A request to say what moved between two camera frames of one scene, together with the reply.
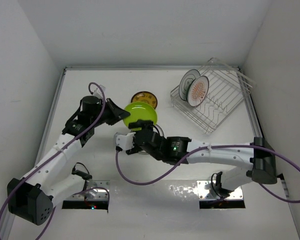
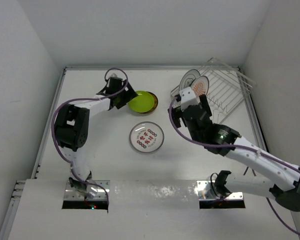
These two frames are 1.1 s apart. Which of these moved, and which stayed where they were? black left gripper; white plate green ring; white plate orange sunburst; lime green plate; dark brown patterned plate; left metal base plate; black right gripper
Moved: black left gripper; dark brown patterned plate; black right gripper; lime green plate
Stayed: left metal base plate; white plate green ring; white plate orange sunburst
